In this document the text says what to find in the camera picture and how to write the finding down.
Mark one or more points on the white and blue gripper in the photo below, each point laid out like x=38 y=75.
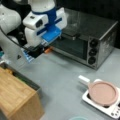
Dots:
x=38 y=29

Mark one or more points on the teal bowl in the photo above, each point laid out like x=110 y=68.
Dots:
x=78 y=118

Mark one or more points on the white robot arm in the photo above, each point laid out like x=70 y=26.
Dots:
x=10 y=19

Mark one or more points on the silver toaster oven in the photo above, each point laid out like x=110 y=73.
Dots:
x=88 y=39

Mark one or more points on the wooden shelf cabinet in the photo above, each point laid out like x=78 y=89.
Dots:
x=18 y=101

